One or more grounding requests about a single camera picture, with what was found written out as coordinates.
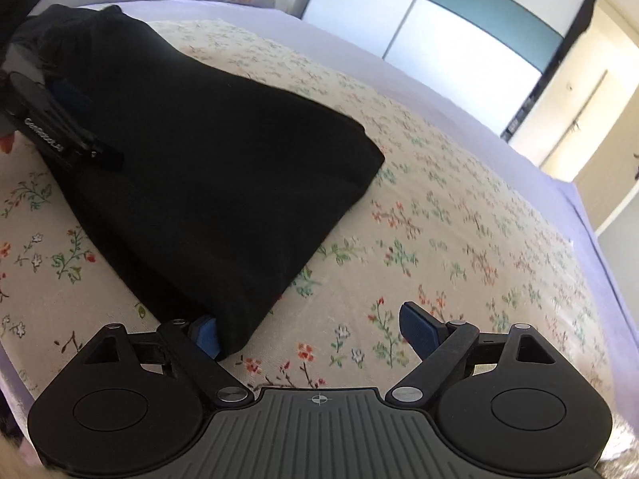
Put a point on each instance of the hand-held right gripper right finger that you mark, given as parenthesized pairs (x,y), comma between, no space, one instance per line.
(420,328)

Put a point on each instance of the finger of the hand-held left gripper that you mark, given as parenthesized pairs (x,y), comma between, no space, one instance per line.
(67,94)
(102,152)

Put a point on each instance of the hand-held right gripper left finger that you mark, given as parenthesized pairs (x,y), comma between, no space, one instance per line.
(207,335)

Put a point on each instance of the black pants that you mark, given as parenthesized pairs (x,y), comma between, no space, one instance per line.
(209,159)

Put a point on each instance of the person's left hand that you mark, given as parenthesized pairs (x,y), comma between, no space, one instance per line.
(6,142)

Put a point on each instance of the floral print cloth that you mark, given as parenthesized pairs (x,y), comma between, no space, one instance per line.
(449,239)

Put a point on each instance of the fluffy white blanket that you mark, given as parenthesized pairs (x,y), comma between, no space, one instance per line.
(621,439)

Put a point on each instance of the white door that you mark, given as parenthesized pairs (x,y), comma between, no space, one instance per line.
(564,110)

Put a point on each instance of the blue and white wardrobe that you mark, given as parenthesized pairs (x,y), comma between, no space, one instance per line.
(449,25)

